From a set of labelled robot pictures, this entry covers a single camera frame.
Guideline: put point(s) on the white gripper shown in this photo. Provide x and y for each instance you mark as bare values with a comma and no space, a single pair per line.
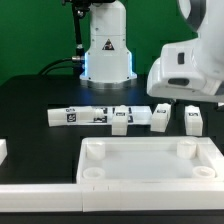
175,75

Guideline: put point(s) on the white desk top tray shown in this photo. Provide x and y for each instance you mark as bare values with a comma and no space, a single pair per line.
147,160

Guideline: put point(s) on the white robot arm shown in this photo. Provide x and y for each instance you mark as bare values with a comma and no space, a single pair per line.
108,62

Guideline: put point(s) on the white marker sheet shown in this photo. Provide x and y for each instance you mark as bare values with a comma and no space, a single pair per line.
132,115

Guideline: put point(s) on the white right fence bar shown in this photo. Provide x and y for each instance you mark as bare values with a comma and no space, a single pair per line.
217,159

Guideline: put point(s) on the white fence bar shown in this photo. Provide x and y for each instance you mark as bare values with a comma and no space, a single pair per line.
3,150
217,159
117,197

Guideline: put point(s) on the white front fence bar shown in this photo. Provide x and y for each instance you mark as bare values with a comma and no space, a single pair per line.
117,197

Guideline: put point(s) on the white left fence bar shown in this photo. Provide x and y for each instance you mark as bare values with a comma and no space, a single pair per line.
3,150

